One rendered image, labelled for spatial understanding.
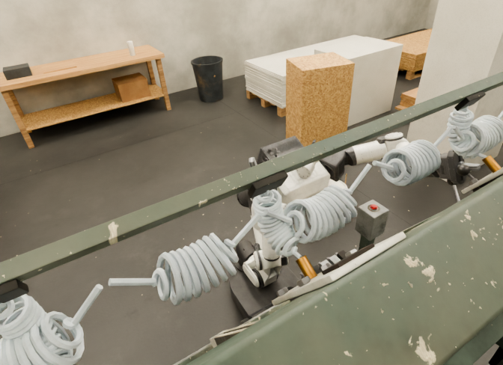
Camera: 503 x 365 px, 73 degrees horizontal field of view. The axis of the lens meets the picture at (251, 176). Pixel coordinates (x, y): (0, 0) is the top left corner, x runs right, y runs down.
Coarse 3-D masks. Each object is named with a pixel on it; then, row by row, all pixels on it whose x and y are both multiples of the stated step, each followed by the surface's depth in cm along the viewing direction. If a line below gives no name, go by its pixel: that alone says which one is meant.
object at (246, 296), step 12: (240, 252) 248; (252, 252) 243; (240, 264) 253; (228, 276) 250; (240, 276) 250; (288, 276) 247; (240, 288) 241; (252, 288) 240; (264, 288) 240; (276, 288) 239; (240, 300) 233; (252, 300) 232; (264, 300) 232; (240, 312) 240; (252, 312) 225
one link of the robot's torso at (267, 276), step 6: (252, 270) 236; (264, 270) 209; (270, 270) 228; (276, 270) 226; (258, 276) 228; (264, 276) 223; (270, 276) 226; (276, 276) 231; (264, 282) 227; (270, 282) 232
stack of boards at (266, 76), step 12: (348, 36) 635; (360, 36) 630; (300, 48) 585; (312, 48) 581; (252, 60) 542; (264, 60) 538; (276, 60) 535; (252, 72) 534; (264, 72) 502; (276, 72) 486; (252, 84) 548; (264, 84) 517; (276, 84) 487; (252, 96) 572; (264, 96) 530; (276, 96) 499
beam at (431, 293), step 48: (480, 192) 41; (432, 240) 34; (480, 240) 35; (336, 288) 29; (384, 288) 30; (432, 288) 31; (480, 288) 32; (240, 336) 29; (288, 336) 26; (336, 336) 27; (384, 336) 28; (432, 336) 29
